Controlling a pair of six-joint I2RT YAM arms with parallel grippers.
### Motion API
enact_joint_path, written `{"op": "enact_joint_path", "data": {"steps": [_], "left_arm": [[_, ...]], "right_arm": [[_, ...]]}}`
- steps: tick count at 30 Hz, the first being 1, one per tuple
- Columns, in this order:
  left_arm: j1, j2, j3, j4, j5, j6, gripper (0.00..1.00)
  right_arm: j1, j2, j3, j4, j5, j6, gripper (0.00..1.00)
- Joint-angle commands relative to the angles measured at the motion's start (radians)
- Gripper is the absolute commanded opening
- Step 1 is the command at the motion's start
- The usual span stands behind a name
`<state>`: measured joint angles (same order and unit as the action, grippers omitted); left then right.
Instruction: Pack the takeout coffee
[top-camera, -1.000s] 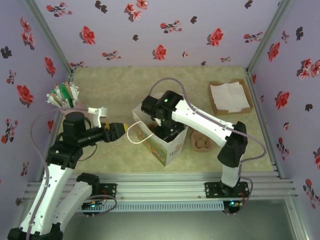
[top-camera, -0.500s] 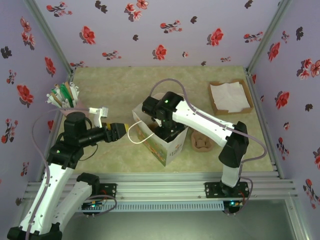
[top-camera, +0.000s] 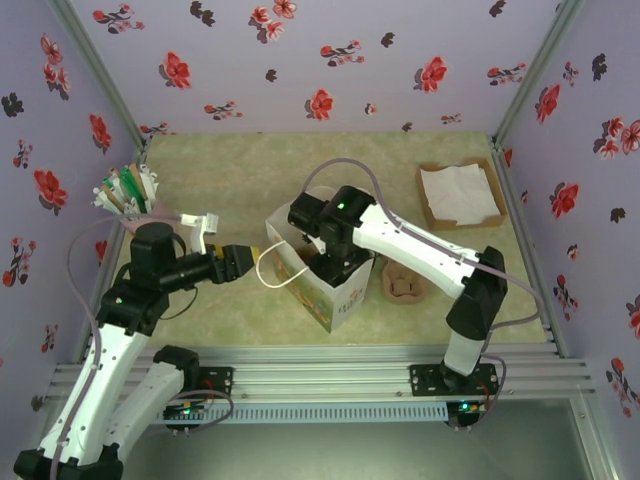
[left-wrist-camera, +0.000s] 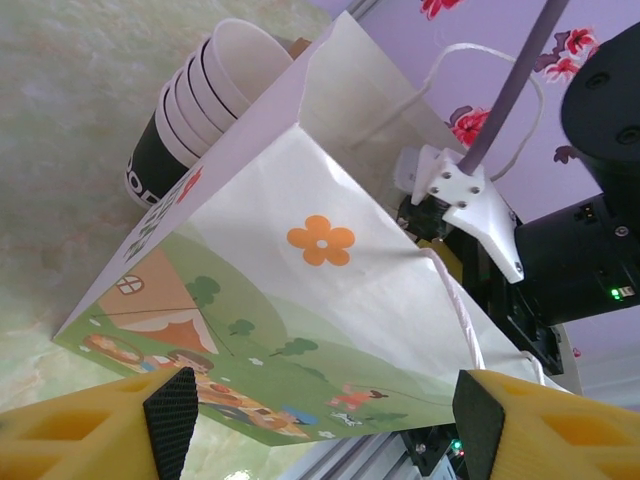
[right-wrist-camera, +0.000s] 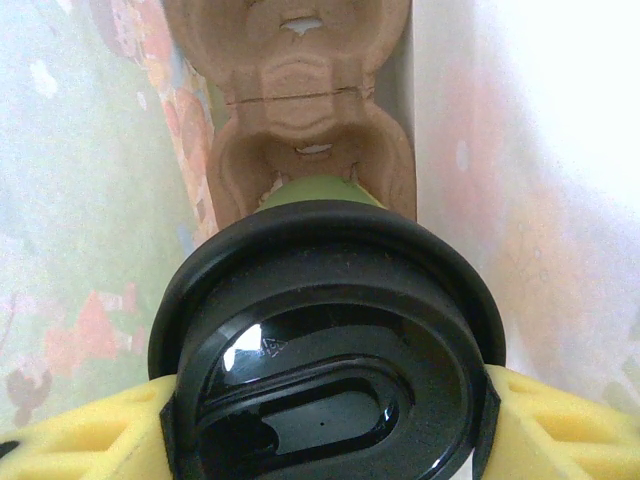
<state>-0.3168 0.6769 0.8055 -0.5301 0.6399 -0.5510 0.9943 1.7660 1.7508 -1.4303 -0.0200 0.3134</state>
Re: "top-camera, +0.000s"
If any white paper bag with handles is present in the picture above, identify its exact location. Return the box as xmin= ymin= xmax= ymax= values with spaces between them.
xmin=255 ymin=199 xmax=377 ymax=335

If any pink cup with straws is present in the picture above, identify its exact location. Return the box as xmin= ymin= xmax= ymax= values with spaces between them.
xmin=79 ymin=139 xmax=151 ymax=364

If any green sachet stick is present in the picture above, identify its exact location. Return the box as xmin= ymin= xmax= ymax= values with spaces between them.
xmin=102 ymin=171 xmax=126 ymax=201
xmin=119 ymin=167 xmax=147 ymax=217

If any brown sachet stick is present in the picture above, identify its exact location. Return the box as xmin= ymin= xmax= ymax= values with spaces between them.
xmin=127 ymin=163 xmax=154 ymax=209
xmin=98 ymin=185 xmax=129 ymax=214

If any brown cardboard tray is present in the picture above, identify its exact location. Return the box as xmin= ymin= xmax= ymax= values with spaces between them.
xmin=415 ymin=157 xmax=509 ymax=232

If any aluminium mounting beam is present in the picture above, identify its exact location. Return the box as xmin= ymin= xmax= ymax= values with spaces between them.
xmin=47 ymin=343 xmax=599 ymax=402

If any white napkin stack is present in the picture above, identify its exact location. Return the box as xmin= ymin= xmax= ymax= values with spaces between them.
xmin=419 ymin=163 xmax=503 ymax=226

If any black controller board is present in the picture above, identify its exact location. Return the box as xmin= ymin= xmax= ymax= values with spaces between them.
xmin=163 ymin=403 xmax=202 ymax=432
xmin=446 ymin=398 xmax=490 ymax=430

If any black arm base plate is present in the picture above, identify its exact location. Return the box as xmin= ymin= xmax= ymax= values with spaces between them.
xmin=143 ymin=365 xmax=236 ymax=401
xmin=408 ymin=363 xmax=502 ymax=399

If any grey slotted cable duct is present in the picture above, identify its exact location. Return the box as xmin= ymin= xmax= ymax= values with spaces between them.
xmin=66 ymin=402 xmax=450 ymax=426

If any aluminium side rail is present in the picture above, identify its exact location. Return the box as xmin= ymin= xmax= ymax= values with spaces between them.
xmin=489 ymin=134 xmax=569 ymax=361

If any aluminium frame post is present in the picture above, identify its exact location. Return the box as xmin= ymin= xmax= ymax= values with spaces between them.
xmin=492 ymin=0 xmax=586 ymax=151
xmin=47 ymin=0 xmax=151 ymax=151

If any aluminium frame rail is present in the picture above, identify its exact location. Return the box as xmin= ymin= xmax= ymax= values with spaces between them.
xmin=569 ymin=394 xmax=624 ymax=480

